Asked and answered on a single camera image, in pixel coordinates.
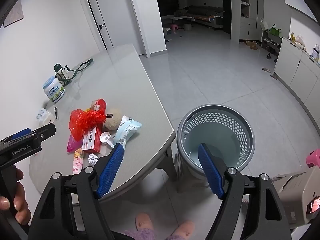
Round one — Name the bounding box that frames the white door with black frame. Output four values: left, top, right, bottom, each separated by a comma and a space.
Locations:
85, 0, 140, 50

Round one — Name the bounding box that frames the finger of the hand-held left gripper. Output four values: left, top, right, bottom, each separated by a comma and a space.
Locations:
0, 128, 32, 147
27, 123, 56, 143

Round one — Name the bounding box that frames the tall white cabinet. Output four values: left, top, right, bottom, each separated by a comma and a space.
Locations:
239, 0, 263, 42

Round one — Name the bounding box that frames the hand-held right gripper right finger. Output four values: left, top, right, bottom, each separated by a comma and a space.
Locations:
197, 143, 293, 240

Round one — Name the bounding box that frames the beige plush ball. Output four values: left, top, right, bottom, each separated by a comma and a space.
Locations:
104, 107, 122, 130

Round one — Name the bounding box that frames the light blue mask packet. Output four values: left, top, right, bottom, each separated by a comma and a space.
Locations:
111, 115, 142, 147

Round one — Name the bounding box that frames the magenta plastic packet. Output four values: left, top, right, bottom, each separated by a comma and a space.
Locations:
66, 134, 83, 152

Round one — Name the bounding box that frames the green tote bag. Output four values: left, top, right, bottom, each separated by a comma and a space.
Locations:
269, 24, 282, 37

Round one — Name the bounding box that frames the white milk powder can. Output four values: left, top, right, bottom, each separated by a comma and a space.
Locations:
42, 76, 66, 103

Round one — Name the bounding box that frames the framed wall picture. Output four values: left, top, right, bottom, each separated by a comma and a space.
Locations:
3, 4, 25, 28

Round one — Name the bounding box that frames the beige plastic chair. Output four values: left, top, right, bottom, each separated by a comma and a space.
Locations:
271, 166, 320, 230

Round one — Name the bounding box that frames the grey perforated waste basket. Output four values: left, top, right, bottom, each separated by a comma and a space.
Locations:
176, 104, 255, 180

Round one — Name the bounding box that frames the clear plastic bottle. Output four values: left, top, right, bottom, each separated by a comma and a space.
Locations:
311, 44, 320, 62

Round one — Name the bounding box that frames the person's left hand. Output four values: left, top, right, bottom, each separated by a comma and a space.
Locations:
0, 168, 32, 222

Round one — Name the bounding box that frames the white sideboard cabinet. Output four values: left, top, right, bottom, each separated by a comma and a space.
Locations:
272, 37, 320, 110

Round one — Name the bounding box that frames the shoe rack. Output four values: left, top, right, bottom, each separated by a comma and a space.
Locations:
260, 29, 283, 55

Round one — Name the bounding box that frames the red and white medicine box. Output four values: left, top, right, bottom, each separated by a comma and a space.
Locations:
82, 124, 105, 153

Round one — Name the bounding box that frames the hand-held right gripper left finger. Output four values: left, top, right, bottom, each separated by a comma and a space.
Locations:
27, 142, 125, 240

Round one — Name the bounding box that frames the copper red toothpaste box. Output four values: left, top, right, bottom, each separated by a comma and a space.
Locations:
89, 98, 107, 113

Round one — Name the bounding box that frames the pink snack packet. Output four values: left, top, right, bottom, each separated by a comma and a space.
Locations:
71, 148, 84, 175

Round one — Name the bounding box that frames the dark sofa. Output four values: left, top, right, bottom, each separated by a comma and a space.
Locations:
186, 4, 224, 22

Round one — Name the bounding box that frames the water bottle with green strap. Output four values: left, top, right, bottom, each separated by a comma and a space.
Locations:
54, 58, 94, 87

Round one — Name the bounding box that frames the white plastic scoop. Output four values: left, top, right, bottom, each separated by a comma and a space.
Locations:
99, 131, 115, 148

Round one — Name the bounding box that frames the red plastic bag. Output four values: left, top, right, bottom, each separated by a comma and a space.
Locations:
69, 109, 107, 142

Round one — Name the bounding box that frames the white tissue pack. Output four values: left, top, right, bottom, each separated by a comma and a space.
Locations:
36, 108, 55, 128

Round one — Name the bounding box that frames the pink plastic stool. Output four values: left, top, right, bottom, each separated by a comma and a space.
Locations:
306, 149, 320, 168

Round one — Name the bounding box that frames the pink slipper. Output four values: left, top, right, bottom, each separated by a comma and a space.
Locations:
169, 220, 195, 240
135, 212, 157, 238

